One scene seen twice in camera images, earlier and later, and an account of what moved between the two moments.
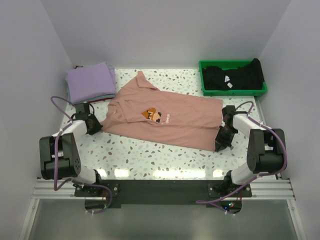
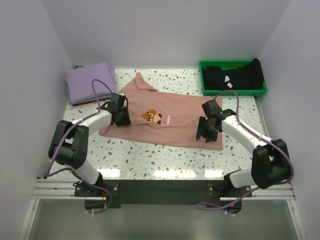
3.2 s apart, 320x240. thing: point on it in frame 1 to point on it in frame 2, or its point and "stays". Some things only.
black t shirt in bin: x=248 y=78 stays
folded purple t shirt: x=90 y=82 stays
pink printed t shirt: x=142 y=110 stays
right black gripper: x=221 y=144 to x=201 y=132
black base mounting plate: x=129 y=192 stays
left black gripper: x=98 y=126 to x=127 y=121
